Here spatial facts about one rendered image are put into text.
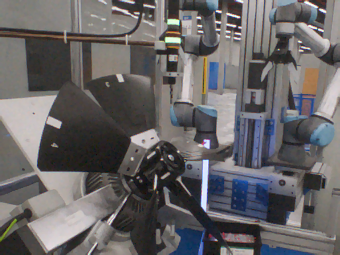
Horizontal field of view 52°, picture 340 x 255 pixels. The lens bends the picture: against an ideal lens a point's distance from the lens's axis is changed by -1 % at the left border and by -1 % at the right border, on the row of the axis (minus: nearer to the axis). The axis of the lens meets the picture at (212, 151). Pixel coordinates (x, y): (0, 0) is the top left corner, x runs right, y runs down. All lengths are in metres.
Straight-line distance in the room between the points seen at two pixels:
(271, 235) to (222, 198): 0.56
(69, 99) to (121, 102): 0.28
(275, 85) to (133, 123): 1.06
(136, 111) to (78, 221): 0.40
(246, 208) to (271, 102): 0.60
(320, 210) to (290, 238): 1.51
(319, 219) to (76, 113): 2.41
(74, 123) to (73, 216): 0.22
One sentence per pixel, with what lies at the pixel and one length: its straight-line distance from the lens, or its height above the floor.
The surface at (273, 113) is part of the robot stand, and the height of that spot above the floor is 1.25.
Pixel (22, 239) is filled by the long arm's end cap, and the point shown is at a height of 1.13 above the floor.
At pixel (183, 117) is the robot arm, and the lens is 1.94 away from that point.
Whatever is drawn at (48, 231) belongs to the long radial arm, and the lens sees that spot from 0.86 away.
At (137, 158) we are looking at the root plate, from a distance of 1.00.
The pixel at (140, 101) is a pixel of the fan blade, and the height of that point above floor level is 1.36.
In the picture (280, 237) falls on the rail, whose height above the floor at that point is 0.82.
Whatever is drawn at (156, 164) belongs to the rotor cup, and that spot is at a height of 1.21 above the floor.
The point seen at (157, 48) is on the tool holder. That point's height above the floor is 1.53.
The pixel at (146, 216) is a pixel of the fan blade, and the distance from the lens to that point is 0.82.
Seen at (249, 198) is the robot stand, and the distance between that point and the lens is 1.91.
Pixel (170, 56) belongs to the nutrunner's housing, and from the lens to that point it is 1.08.
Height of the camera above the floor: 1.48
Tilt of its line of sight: 14 degrees down
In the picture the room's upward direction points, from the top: 3 degrees clockwise
